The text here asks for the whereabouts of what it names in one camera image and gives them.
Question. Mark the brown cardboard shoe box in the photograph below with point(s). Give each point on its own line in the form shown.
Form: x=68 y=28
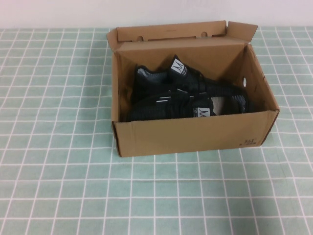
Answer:
x=171 y=139

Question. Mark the green white checked tablecloth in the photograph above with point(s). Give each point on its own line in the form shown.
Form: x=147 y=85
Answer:
x=61 y=147

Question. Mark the black knit sneaker white stripes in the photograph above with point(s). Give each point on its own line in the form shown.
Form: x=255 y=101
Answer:
x=146 y=78
x=151 y=110

